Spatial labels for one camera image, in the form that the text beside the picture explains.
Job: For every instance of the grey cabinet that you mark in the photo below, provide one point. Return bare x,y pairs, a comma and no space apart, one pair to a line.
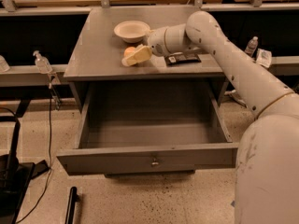
97,77

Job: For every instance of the black bar on floor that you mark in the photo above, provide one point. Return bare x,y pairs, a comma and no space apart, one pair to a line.
73,200

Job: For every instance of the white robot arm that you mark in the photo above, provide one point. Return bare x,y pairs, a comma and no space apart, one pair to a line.
267,161

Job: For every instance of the white paper packet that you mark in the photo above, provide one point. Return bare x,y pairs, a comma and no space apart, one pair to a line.
264,58

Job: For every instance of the black stand base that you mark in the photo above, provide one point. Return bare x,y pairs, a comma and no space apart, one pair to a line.
14,176

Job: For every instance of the black snack packet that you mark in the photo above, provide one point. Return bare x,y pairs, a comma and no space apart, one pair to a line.
182,58

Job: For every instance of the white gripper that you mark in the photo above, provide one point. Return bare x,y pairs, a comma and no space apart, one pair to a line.
156,42

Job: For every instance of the orange fruit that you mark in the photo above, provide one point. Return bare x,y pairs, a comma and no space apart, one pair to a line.
129,51

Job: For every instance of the clear sanitizer pump bottle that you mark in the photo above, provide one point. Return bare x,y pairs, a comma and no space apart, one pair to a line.
42,63

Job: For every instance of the white bowl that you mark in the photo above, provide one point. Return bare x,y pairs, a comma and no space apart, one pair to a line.
131,31

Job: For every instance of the clear water bottle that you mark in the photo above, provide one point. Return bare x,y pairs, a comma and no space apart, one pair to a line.
251,46

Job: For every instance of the grey open top drawer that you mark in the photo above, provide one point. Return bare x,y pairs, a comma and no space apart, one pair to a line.
124,141

